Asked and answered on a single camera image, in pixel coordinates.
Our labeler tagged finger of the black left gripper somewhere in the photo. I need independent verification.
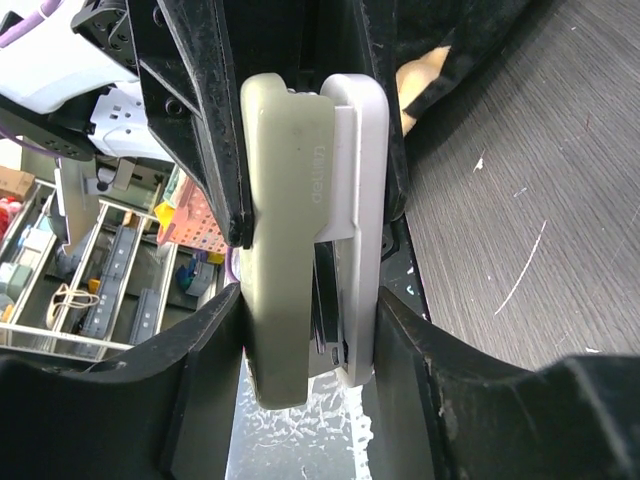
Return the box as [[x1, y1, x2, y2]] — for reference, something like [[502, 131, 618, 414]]
[[330, 0, 409, 223], [127, 1, 254, 247]]

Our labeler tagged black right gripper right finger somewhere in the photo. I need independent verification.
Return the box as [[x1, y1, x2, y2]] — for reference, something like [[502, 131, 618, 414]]
[[374, 289, 639, 479]]

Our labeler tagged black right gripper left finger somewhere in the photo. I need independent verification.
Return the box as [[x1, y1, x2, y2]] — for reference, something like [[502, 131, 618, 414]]
[[1, 284, 243, 479]]

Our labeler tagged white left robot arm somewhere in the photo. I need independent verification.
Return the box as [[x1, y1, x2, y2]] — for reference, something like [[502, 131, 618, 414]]
[[1, 1, 395, 247]]

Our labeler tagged black floral cushion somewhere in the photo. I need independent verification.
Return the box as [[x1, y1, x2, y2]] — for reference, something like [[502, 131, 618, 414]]
[[394, 1, 551, 164]]

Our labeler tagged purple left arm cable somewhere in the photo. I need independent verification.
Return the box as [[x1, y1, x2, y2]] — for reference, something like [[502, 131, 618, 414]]
[[0, 0, 76, 51]]

